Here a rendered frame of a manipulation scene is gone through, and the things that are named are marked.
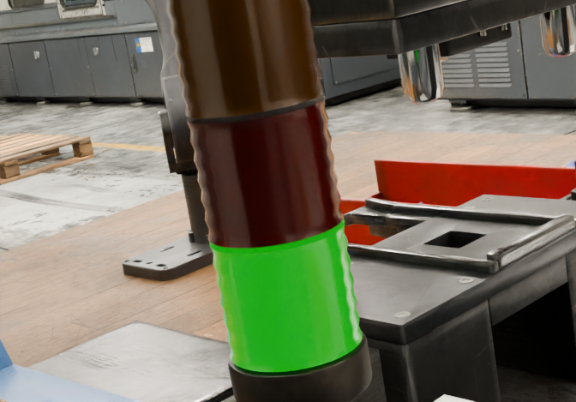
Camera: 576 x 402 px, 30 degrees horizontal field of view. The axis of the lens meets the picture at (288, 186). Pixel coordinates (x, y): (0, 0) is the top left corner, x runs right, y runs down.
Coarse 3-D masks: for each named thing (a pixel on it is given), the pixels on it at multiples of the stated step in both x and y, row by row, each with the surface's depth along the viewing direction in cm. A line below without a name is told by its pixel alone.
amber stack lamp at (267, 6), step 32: (192, 0) 27; (224, 0) 27; (256, 0) 27; (288, 0) 27; (192, 32) 27; (224, 32) 27; (256, 32) 27; (288, 32) 27; (192, 64) 28; (224, 64) 27; (256, 64) 27; (288, 64) 27; (192, 96) 28; (224, 96) 27; (256, 96) 27; (288, 96) 27
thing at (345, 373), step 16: (352, 352) 29; (368, 352) 30; (240, 368) 30; (320, 368) 29; (336, 368) 29; (352, 368) 29; (368, 368) 30; (240, 384) 30; (256, 384) 29; (272, 384) 29; (288, 384) 29; (304, 384) 29; (320, 384) 29; (336, 384) 29; (352, 384) 29; (368, 384) 30; (240, 400) 30; (256, 400) 29; (272, 400) 29; (288, 400) 29; (304, 400) 29; (320, 400) 29; (336, 400) 29
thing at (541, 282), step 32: (512, 288) 55; (544, 288) 57; (480, 320) 53; (512, 320) 62; (544, 320) 60; (384, 352) 50; (416, 352) 50; (448, 352) 51; (480, 352) 53; (512, 352) 62; (544, 352) 61; (384, 384) 51; (416, 384) 50; (448, 384) 52; (480, 384) 53
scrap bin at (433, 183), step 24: (384, 168) 97; (408, 168) 94; (432, 168) 92; (456, 168) 91; (480, 168) 89; (504, 168) 87; (528, 168) 85; (552, 168) 84; (384, 192) 97; (408, 192) 95; (432, 192) 93; (456, 192) 91; (480, 192) 89; (504, 192) 88; (528, 192) 86; (552, 192) 84; (360, 240) 85
